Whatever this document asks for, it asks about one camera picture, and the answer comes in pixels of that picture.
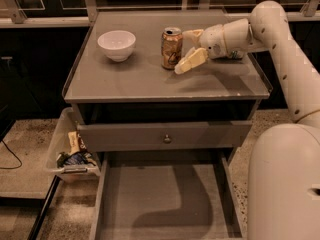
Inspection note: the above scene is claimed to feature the white ceramic bowl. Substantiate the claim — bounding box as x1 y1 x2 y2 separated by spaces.
97 30 136 62

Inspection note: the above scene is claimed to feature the grey drawer cabinet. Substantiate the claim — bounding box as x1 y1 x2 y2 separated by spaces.
61 9 274 240

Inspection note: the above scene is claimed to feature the crushed green white can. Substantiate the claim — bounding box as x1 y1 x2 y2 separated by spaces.
230 51 245 60

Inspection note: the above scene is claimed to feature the clear plastic bin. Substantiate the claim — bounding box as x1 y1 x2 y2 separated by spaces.
45 107 100 183

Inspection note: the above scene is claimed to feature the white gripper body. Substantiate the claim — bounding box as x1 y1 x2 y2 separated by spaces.
199 24 227 59

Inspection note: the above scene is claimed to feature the metal window railing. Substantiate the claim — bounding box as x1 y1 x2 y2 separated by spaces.
0 0 320 30

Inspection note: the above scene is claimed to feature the dark blue snack bag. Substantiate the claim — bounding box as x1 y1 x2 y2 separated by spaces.
56 152 97 168

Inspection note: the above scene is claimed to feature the grey top drawer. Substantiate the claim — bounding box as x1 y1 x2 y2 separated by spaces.
78 121 252 152

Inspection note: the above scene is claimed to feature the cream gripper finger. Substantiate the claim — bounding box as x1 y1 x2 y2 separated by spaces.
182 29 204 55
174 47 208 75

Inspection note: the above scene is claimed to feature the brown snack packet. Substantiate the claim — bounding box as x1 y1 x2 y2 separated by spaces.
68 131 87 155

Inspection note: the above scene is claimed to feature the orange soda can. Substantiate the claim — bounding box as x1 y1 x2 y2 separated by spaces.
161 27 183 70

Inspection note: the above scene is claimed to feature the brass drawer knob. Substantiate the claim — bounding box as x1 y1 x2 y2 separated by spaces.
163 134 172 144

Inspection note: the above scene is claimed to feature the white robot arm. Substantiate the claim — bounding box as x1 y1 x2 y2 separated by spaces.
174 0 320 240

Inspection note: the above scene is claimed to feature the open grey middle drawer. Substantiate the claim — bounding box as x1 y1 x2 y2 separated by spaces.
89 150 246 240

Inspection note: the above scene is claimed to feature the black cable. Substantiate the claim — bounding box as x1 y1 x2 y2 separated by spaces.
0 139 23 170

